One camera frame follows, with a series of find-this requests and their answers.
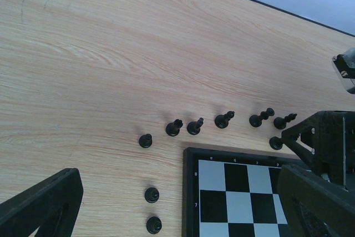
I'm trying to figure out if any black bishop piece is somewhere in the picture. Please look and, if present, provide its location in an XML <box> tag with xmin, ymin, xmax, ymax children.
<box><xmin>214</xmin><ymin>110</ymin><xmax>235</xmax><ymax>129</ymax></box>

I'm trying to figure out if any black and white chessboard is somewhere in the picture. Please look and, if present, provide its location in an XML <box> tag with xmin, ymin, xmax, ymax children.
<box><xmin>182</xmin><ymin>147</ymin><xmax>305</xmax><ymax>236</ymax></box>

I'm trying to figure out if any black rook piece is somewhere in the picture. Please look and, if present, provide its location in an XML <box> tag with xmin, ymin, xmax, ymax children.
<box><xmin>165</xmin><ymin>119</ymin><xmax>183</xmax><ymax>137</ymax></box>

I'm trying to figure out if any black king piece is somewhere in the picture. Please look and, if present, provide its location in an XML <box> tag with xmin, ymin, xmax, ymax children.
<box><xmin>269</xmin><ymin>137</ymin><xmax>283</xmax><ymax>150</ymax></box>

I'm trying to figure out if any black knight piece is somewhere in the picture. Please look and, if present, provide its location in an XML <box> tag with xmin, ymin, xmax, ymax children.
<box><xmin>187</xmin><ymin>118</ymin><xmax>204</xmax><ymax>135</ymax></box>

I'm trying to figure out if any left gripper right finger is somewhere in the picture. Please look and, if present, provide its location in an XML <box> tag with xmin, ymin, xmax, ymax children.
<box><xmin>277</xmin><ymin>165</ymin><xmax>354</xmax><ymax>236</ymax></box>

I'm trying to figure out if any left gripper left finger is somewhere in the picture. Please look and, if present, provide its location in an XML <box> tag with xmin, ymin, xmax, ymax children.
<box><xmin>1</xmin><ymin>168</ymin><xmax>83</xmax><ymax>236</ymax></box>

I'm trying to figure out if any black queen piece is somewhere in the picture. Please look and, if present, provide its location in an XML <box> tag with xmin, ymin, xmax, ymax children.
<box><xmin>249</xmin><ymin>108</ymin><xmax>275</xmax><ymax>128</ymax></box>

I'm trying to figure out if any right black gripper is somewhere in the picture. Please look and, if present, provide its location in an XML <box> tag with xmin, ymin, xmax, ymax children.
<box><xmin>281</xmin><ymin>111</ymin><xmax>354</xmax><ymax>190</ymax></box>

